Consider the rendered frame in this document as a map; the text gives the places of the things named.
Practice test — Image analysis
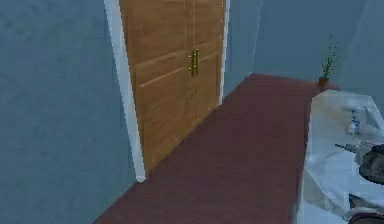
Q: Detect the green plant in brown pot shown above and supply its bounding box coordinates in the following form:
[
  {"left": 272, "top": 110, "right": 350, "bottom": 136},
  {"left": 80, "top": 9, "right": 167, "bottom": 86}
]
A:
[{"left": 317, "top": 34, "right": 342, "bottom": 89}]

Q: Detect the brown wooden double door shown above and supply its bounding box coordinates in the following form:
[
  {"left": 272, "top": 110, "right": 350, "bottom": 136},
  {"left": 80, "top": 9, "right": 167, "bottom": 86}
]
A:
[{"left": 118, "top": 0, "right": 227, "bottom": 175}]

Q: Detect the dark grey round object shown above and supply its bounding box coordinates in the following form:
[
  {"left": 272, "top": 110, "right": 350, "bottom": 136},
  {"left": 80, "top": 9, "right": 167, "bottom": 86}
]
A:
[{"left": 359, "top": 144, "right": 384, "bottom": 185}]

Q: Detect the white bathroom sink counter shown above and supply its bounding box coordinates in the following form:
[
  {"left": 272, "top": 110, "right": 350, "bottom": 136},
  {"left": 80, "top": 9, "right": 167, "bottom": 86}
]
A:
[{"left": 296, "top": 89, "right": 384, "bottom": 224}]

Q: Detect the thin dark stick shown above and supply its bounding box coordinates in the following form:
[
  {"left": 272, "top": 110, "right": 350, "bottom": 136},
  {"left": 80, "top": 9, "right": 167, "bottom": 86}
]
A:
[{"left": 334, "top": 143, "right": 357, "bottom": 154}]

